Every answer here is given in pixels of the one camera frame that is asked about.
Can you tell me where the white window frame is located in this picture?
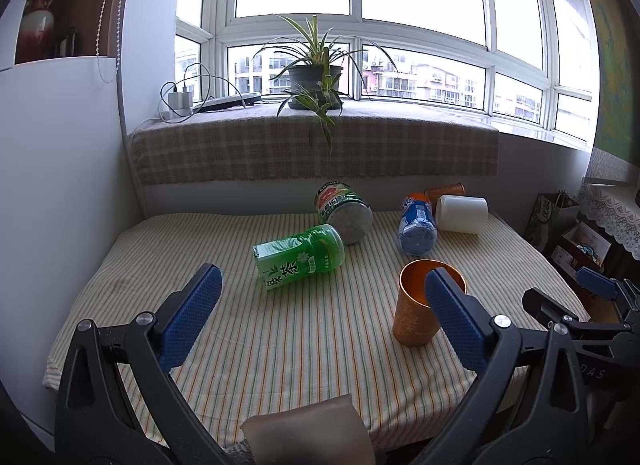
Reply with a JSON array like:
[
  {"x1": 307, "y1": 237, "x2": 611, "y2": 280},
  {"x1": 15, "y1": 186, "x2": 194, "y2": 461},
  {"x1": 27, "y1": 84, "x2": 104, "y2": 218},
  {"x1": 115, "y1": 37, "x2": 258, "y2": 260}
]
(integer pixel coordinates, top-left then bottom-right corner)
[{"x1": 175, "y1": 0, "x2": 601, "y2": 152}]

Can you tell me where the translucent brown cup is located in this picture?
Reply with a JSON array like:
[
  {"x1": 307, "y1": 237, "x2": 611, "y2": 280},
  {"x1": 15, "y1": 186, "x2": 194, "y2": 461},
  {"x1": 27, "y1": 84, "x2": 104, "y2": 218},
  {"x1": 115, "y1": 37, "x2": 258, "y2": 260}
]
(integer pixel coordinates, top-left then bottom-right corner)
[{"x1": 240, "y1": 393, "x2": 376, "y2": 465}]

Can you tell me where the orange metal cup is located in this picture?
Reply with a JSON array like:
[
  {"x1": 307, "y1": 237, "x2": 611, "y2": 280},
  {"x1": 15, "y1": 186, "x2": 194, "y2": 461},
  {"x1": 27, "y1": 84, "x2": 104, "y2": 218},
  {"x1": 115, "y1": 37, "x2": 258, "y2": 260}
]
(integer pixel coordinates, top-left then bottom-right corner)
[{"x1": 392, "y1": 259, "x2": 467, "y2": 346}]

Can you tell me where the white plastic cup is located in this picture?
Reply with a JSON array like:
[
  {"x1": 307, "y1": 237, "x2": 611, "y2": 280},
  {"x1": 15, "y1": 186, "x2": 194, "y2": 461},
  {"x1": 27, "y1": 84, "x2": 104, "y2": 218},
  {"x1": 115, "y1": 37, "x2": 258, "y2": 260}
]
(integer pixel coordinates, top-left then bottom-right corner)
[{"x1": 435, "y1": 195, "x2": 488, "y2": 235}]

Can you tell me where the open cardboard box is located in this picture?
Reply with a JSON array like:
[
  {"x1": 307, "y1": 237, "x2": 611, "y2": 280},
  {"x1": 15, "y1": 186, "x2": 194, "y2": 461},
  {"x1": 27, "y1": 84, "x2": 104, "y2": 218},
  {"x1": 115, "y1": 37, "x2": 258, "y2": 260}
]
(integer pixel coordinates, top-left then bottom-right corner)
[{"x1": 550, "y1": 222, "x2": 614, "y2": 287}]

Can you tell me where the striped table cloth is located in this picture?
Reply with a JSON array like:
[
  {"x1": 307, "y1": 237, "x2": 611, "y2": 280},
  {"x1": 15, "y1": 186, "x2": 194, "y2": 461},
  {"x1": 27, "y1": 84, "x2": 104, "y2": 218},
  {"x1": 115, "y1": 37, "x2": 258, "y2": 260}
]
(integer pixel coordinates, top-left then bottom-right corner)
[{"x1": 42, "y1": 210, "x2": 591, "y2": 451}]

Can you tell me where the plaid windowsill cloth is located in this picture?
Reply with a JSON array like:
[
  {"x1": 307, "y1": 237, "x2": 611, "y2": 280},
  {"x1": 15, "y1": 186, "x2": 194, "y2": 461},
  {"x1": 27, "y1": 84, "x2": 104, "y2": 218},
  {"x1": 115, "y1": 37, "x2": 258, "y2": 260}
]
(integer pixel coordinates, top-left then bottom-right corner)
[{"x1": 127, "y1": 100, "x2": 501, "y2": 187}]

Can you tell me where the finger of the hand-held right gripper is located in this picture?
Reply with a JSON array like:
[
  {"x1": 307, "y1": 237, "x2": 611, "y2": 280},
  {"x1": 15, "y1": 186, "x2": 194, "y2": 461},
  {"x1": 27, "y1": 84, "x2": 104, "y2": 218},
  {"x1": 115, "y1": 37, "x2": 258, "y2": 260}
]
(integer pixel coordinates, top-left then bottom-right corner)
[
  {"x1": 522, "y1": 287, "x2": 632, "y2": 342},
  {"x1": 575, "y1": 267, "x2": 640, "y2": 317}
]

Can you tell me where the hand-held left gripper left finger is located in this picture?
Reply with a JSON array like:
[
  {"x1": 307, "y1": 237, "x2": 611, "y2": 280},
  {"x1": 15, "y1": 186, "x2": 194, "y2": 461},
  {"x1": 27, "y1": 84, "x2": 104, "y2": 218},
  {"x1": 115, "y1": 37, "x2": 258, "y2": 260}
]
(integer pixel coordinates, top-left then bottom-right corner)
[{"x1": 54, "y1": 262, "x2": 236, "y2": 465}]

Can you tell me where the small orange cup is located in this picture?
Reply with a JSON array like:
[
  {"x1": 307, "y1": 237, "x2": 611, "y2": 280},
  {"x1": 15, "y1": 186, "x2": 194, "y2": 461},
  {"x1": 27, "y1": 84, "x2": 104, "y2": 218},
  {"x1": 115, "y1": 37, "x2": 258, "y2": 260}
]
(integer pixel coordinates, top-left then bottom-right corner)
[{"x1": 424, "y1": 182, "x2": 466, "y2": 203}]

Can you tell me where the green paper bag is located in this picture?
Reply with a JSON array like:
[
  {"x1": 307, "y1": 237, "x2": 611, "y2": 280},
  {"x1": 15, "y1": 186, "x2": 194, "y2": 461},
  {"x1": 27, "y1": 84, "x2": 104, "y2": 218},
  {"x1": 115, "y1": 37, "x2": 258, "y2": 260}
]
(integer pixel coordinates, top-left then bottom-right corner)
[{"x1": 523, "y1": 192, "x2": 581, "y2": 252}]

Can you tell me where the green tea bottle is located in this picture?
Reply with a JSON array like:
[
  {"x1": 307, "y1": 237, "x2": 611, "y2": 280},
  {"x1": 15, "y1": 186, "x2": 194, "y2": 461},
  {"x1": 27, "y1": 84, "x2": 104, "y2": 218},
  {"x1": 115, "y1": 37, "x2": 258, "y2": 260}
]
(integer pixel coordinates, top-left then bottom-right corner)
[{"x1": 252, "y1": 224, "x2": 346, "y2": 294}]

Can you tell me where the red white vase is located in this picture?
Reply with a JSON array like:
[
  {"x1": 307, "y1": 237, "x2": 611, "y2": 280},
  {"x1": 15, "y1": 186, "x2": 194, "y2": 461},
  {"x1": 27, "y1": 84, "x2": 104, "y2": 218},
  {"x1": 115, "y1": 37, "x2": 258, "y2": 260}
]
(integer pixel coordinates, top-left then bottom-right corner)
[{"x1": 17, "y1": 0, "x2": 66, "y2": 64}]

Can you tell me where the blue bottle orange cap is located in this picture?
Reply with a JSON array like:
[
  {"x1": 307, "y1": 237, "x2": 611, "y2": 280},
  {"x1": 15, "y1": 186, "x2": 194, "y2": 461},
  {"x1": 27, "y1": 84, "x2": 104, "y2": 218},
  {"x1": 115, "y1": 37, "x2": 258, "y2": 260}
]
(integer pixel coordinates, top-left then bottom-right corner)
[{"x1": 397, "y1": 192, "x2": 439, "y2": 256}]

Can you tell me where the white bead cord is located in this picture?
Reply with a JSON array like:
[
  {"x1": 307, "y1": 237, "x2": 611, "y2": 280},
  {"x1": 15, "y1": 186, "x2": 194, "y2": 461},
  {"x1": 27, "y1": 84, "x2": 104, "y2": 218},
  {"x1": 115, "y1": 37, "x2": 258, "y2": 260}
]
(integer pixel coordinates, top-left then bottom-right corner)
[{"x1": 97, "y1": 0, "x2": 126, "y2": 82}]

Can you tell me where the white power strip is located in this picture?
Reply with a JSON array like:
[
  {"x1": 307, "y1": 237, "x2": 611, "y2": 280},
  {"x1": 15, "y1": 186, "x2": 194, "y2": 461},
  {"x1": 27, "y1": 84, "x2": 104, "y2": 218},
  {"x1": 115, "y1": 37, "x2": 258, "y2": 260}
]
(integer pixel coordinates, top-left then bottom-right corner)
[{"x1": 159, "y1": 105, "x2": 195, "y2": 122}]

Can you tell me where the flat black white device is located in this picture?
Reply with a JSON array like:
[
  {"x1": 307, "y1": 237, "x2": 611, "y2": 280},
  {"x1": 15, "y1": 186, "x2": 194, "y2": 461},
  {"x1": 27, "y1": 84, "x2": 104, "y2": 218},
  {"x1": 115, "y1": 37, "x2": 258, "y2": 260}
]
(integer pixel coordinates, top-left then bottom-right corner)
[{"x1": 192, "y1": 92, "x2": 263, "y2": 114}]

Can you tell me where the potted spider plant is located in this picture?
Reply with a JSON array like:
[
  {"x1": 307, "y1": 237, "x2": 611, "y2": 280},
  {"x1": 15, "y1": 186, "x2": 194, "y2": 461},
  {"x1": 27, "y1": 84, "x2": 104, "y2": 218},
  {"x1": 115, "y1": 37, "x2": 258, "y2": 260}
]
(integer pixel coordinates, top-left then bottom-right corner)
[{"x1": 252, "y1": 14, "x2": 401, "y2": 153}]

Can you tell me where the white lace cloth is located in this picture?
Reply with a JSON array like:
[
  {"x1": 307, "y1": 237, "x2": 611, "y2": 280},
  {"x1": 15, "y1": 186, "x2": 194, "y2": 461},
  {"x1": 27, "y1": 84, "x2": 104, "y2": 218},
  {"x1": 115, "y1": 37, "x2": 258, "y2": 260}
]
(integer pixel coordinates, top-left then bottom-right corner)
[{"x1": 579, "y1": 180, "x2": 640, "y2": 262}]

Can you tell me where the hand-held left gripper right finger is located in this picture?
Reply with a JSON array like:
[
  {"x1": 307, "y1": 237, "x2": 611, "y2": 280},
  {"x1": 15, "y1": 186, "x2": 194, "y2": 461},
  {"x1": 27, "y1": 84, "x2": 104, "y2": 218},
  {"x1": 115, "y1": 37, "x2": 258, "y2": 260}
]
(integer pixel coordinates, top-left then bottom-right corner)
[{"x1": 400, "y1": 268, "x2": 594, "y2": 465}]

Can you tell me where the wall map poster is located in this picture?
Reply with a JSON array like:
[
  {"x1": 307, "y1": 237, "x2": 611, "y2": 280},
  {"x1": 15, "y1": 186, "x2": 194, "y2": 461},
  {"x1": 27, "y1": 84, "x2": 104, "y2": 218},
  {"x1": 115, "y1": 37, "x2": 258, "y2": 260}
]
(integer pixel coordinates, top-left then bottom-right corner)
[{"x1": 570, "y1": 0, "x2": 640, "y2": 167}]

